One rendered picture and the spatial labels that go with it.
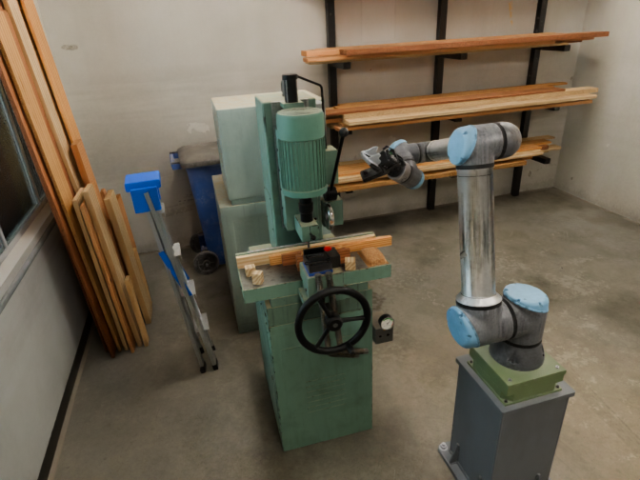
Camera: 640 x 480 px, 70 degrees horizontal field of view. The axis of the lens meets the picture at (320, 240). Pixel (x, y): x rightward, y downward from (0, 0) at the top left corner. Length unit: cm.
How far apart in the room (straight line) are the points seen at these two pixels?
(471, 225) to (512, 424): 76
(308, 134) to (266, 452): 147
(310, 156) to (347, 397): 112
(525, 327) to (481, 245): 34
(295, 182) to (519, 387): 107
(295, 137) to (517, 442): 138
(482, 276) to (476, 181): 31
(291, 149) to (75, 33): 257
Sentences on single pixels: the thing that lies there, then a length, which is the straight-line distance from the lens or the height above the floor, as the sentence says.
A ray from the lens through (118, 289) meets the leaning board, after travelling 293.
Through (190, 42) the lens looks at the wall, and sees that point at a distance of 390.
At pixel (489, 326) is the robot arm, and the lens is 162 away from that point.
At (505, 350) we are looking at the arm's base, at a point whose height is 70.
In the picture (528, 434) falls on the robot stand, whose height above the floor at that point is 38.
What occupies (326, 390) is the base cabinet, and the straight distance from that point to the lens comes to 212.
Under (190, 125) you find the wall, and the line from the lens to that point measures 396.
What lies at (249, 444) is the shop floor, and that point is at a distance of 239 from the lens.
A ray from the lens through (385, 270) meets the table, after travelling 186.
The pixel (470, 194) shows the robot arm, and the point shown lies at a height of 128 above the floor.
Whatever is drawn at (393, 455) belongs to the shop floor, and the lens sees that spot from 231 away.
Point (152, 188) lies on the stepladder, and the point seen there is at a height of 113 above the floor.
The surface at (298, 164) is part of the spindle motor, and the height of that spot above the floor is 133.
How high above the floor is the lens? 180
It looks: 26 degrees down
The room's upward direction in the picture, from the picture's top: 3 degrees counter-clockwise
